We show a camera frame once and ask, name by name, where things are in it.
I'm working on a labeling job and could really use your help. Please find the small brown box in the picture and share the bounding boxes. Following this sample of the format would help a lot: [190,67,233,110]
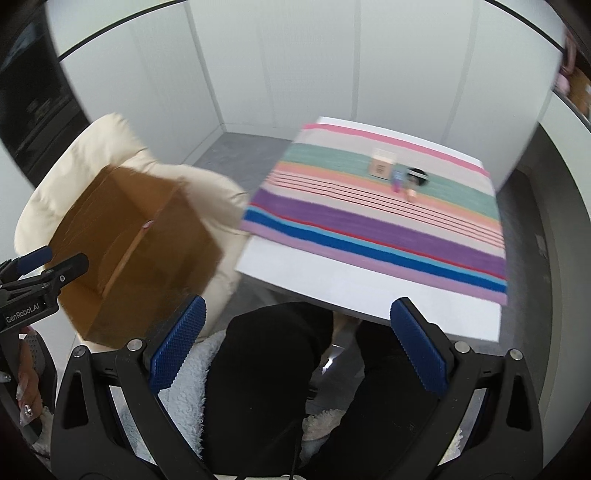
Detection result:
[568,69,591,116]

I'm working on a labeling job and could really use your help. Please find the cream padded chair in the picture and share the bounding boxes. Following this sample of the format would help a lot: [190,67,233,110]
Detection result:
[14,113,252,344]

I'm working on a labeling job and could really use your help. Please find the brown cardboard box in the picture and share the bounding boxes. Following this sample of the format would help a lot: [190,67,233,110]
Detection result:
[46,165,226,349]

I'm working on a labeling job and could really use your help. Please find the person's left hand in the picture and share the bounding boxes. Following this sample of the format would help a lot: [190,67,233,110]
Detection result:
[0,325,44,425]

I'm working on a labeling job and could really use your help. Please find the person's black pants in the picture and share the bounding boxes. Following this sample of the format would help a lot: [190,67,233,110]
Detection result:
[203,302,467,480]

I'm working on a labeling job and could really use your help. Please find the light blue fleece garment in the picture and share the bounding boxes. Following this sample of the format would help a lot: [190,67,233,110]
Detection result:
[157,330,232,462]

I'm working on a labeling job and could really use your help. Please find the striped colourful cloth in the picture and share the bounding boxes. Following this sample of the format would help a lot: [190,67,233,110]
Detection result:
[240,121,509,305]

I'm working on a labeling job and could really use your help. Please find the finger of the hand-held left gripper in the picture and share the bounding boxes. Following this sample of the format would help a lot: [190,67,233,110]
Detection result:
[0,246,53,282]
[0,253,89,305]

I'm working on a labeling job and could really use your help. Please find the white table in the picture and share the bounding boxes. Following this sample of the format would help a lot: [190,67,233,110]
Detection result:
[235,115,509,342]

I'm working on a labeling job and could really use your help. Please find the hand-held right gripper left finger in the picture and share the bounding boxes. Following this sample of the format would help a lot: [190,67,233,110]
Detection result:
[50,295,218,480]

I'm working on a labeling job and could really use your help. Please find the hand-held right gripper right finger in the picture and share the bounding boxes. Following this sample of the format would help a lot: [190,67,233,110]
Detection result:
[390,298,546,480]

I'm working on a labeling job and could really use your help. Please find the small beige carton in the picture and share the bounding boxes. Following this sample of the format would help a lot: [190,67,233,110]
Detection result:
[368,148,398,180]

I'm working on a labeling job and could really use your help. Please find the black glass panel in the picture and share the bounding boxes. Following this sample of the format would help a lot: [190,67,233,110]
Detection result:
[0,9,95,185]

